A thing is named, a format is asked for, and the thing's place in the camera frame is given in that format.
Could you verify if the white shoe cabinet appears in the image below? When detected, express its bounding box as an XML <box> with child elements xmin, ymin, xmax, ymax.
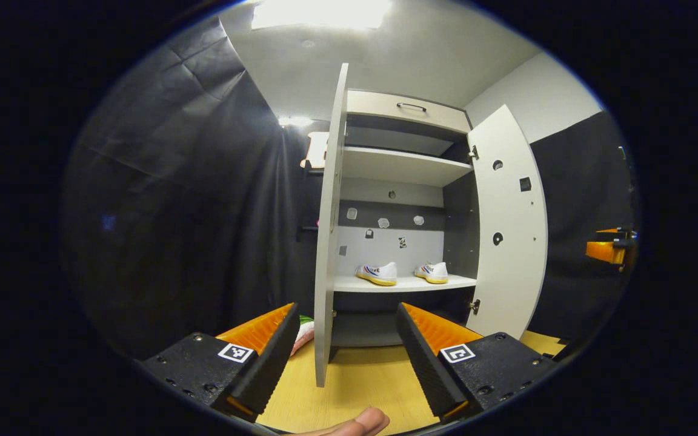
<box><xmin>331</xmin><ymin>90</ymin><xmax>483</xmax><ymax>364</ymax></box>

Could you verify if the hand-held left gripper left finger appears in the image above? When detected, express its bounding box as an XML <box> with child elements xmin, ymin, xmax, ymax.
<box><xmin>137</xmin><ymin>302</ymin><xmax>301</xmax><ymax>423</ymax></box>

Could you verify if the pink green plush toy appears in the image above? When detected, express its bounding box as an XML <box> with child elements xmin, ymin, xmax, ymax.
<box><xmin>290</xmin><ymin>315</ymin><xmax>316</xmax><ymax>357</ymax></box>

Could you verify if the white cabinet drawer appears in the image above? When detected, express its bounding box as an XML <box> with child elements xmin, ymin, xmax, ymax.
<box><xmin>346</xmin><ymin>90</ymin><xmax>472</xmax><ymax>134</ymax></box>

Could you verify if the ceiling light panel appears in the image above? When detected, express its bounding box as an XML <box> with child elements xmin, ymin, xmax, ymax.
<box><xmin>251</xmin><ymin>0</ymin><xmax>393</xmax><ymax>31</ymax></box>

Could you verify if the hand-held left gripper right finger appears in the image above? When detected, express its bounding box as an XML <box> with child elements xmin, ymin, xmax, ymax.
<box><xmin>396</xmin><ymin>302</ymin><xmax>559</xmax><ymax>423</ymax></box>

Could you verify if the white shoe cabinet door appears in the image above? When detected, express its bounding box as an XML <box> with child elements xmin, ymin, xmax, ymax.
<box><xmin>314</xmin><ymin>62</ymin><xmax>350</xmax><ymax>388</ymax></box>
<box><xmin>466</xmin><ymin>104</ymin><xmax>548</xmax><ymax>340</ymax></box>

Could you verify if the white canvas shoe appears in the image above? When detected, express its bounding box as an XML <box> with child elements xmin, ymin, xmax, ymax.
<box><xmin>414</xmin><ymin>262</ymin><xmax>449</xmax><ymax>284</ymax></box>
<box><xmin>356</xmin><ymin>262</ymin><xmax>398</xmax><ymax>286</ymax></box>

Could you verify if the black backdrop cloth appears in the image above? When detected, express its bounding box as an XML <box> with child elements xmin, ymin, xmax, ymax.
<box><xmin>61</xmin><ymin>15</ymin><xmax>331</xmax><ymax>358</ymax></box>
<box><xmin>528</xmin><ymin>109</ymin><xmax>637</xmax><ymax>346</ymax></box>

